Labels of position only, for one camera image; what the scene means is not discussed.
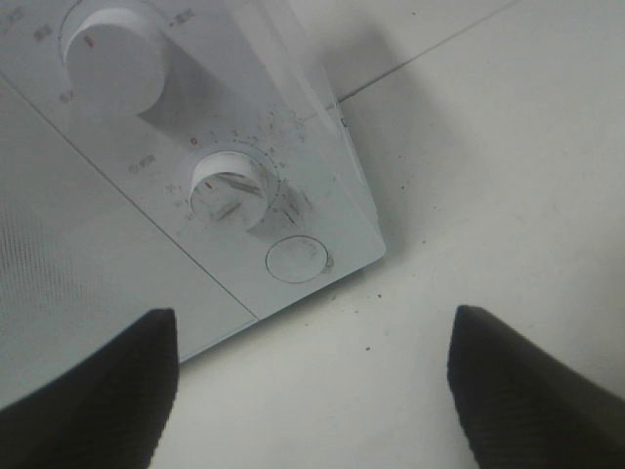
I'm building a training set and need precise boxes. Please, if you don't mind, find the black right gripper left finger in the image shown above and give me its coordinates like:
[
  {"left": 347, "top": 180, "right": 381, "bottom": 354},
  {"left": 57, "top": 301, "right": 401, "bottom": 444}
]
[{"left": 1, "top": 309, "right": 180, "bottom": 468}]

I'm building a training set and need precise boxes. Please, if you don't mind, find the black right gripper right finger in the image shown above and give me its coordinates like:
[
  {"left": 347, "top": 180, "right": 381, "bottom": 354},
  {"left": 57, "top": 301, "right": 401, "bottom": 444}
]
[{"left": 447, "top": 305, "right": 624, "bottom": 468}]

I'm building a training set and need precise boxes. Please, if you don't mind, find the white microwave door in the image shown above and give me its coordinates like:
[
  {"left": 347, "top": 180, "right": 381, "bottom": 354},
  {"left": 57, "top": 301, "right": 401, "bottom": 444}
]
[{"left": 0, "top": 72, "right": 259, "bottom": 366}]

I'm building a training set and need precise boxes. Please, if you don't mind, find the round door release button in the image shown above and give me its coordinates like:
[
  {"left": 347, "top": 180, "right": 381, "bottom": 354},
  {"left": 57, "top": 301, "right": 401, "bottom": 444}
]
[{"left": 265, "top": 235, "right": 330, "bottom": 284}]

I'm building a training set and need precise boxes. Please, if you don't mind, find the lower white timer knob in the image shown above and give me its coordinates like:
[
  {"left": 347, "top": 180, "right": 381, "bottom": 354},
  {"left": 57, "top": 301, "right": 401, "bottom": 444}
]
[{"left": 189, "top": 150, "right": 269, "bottom": 231}]

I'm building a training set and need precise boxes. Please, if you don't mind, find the white microwave oven body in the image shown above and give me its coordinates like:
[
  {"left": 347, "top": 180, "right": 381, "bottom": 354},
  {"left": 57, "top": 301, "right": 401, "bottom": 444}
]
[{"left": 0, "top": 0, "right": 388, "bottom": 366}]

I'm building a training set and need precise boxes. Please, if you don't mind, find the upper white power knob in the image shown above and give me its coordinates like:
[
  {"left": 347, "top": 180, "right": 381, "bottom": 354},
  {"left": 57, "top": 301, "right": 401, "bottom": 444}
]
[{"left": 63, "top": 6, "right": 171, "bottom": 115}]

